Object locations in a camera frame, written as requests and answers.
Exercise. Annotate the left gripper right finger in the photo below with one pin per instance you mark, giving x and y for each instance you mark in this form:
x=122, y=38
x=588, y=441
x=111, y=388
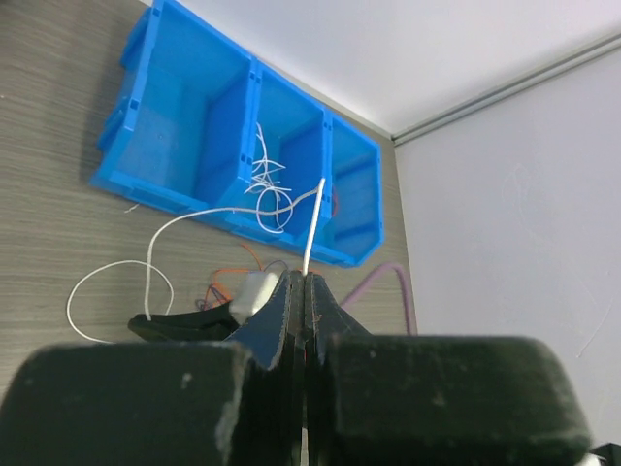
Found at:
x=434, y=399

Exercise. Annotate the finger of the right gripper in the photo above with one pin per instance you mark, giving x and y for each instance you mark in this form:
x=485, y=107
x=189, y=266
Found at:
x=202, y=326

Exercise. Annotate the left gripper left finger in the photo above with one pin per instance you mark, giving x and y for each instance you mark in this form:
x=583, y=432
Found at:
x=235, y=402

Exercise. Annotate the blue three-compartment bin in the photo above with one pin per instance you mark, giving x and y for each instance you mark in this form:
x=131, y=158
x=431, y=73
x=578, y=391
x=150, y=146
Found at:
x=201, y=126

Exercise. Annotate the right corner aluminium post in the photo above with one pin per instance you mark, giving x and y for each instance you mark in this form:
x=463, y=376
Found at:
x=570, y=61

